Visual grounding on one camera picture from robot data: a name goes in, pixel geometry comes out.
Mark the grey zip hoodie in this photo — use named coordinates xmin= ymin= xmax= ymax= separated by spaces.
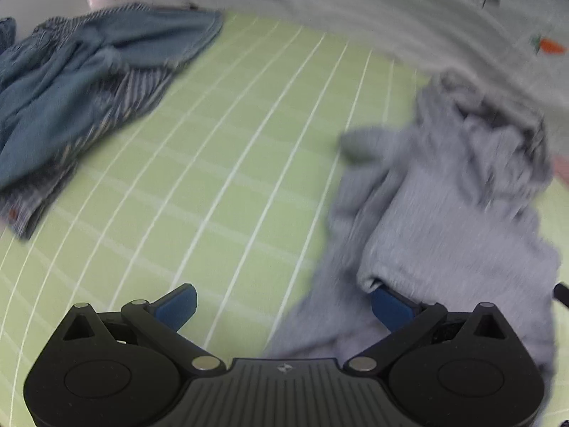
xmin=266 ymin=70 xmax=559 ymax=381

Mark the blue plaid shirt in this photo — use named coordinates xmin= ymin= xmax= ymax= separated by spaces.
xmin=1 ymin=4 xmax=174 ymax=239

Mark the blue denim jacket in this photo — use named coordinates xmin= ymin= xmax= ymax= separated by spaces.
xmin=1 ymin=4 xmax=224 ymax=187

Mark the grey printed backdrop cloth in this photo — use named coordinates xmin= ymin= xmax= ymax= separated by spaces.
xmin=88 ymin=0 xmax=568 ymax=155

